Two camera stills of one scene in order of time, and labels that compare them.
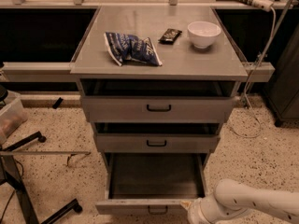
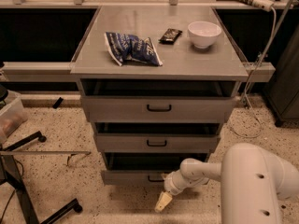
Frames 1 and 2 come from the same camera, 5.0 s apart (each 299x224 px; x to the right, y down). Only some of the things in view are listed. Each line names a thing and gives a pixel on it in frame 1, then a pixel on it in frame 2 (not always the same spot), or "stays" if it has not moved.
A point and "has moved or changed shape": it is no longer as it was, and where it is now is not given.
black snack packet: [170, 35] stays
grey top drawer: [158, 101] stays
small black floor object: [57, 103] stays
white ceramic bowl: [203, 34] stays
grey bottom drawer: [151, 183] has moved or changed shape
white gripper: [193, 211] -> [172, 184]
